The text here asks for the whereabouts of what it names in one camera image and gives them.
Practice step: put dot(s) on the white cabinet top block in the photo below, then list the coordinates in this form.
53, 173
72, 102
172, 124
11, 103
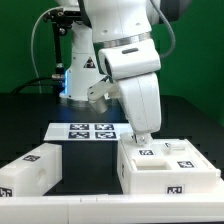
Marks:
32, 174

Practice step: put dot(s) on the white L-shaped obstacle frame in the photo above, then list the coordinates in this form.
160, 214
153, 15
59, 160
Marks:
202, 208

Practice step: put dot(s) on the white cabinet door panel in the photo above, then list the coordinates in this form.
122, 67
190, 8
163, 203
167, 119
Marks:
186, 155
151, 156

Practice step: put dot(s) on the white fiducial marker base plate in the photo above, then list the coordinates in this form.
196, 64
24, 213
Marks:
86, 131

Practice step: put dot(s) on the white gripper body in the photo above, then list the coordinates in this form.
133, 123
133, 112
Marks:
140, 99

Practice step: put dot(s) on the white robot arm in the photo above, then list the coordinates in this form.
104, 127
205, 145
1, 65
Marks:
127, 56

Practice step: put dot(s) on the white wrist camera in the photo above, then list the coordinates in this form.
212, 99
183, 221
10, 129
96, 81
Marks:
96, 95

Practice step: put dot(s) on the black camera on stand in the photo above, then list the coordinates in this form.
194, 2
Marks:
62, 19

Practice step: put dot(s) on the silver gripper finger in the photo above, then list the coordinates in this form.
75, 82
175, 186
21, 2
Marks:
143, 139

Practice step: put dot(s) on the white cabinet body box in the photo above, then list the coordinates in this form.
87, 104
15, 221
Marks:
173, 181

